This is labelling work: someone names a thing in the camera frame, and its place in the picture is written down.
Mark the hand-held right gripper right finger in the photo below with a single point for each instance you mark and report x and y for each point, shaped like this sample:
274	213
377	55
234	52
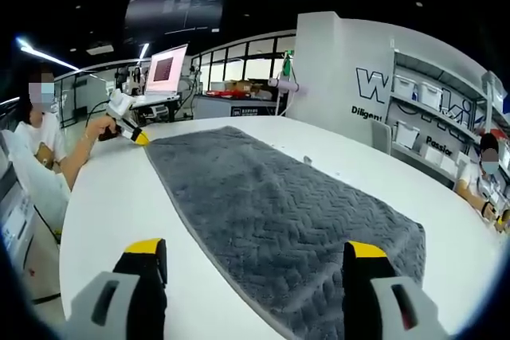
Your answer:
360	300

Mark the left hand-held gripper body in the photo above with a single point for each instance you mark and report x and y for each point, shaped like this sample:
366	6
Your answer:
121	107

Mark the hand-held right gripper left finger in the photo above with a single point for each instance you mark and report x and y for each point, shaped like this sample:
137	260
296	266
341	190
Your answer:
147	296

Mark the dark grey towel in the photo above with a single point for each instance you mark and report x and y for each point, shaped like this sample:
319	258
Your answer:
279	212

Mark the person's left hand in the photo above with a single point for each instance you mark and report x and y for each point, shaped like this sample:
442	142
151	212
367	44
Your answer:
103	129

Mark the white equipment desk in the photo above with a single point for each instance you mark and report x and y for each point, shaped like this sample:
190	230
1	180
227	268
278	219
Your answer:
155	105

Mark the pink-lit large monitor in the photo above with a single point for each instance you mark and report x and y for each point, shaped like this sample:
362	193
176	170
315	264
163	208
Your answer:
165	71

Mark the white table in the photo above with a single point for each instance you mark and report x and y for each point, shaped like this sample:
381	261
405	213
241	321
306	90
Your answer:
127	204

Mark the ceiling light strip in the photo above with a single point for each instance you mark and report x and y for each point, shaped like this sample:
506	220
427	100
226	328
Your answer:
48	55

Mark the person's head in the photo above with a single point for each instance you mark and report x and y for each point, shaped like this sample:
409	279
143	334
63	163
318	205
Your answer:
24	112

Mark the red cloth pile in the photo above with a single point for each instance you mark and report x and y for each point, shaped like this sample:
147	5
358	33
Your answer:
229	94

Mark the dark grey counter cabinet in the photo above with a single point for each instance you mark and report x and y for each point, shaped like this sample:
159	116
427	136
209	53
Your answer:
235	108

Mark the hanging dark display screen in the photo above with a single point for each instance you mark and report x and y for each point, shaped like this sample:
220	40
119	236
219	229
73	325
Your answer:
175	7

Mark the cardboard box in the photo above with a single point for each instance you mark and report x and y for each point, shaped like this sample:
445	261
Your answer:
243	86

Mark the black-framed glass partition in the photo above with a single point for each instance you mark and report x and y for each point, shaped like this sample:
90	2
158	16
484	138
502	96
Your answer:
239	57

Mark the white floor cabinet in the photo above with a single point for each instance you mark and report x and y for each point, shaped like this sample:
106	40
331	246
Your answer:
20	220

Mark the lilac rolled mat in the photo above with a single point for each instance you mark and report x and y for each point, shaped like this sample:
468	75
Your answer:
289	85

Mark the white stand pole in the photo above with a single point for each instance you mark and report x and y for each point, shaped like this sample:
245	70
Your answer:
293	97

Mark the grey mesh chair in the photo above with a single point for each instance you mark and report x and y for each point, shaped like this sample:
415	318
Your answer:
382	136

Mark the green hanging cloth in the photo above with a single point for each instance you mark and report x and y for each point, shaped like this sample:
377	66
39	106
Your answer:
287	65

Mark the group of white storage boxes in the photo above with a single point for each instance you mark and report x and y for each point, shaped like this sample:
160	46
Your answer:
430	93

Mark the grey metal shelving unit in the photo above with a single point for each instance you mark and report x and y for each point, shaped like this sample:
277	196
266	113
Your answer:
446	89

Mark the clear lidded storage box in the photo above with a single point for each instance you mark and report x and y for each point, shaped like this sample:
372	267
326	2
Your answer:
493	91

